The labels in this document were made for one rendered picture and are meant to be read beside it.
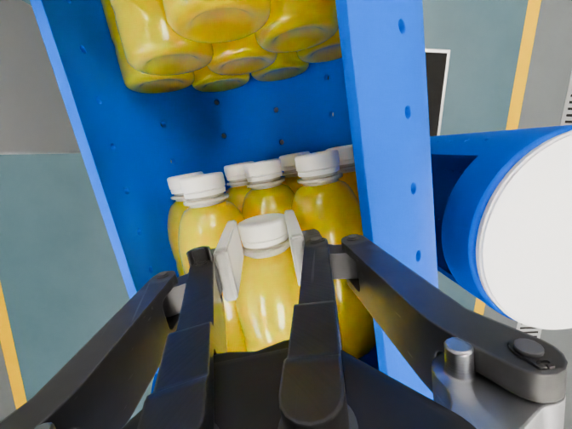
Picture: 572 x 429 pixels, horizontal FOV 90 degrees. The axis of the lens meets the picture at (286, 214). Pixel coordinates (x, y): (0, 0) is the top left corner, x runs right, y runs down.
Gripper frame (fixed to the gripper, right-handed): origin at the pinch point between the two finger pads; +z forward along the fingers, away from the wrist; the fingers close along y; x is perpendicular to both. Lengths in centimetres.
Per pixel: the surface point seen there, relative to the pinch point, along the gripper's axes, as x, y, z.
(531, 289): -18.0, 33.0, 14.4
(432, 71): 25, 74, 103
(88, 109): 12.2, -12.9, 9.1
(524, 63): 23, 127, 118
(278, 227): 0.5, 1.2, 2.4
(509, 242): -10.5, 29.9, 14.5
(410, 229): 0.3, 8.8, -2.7
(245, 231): 0.6, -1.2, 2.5
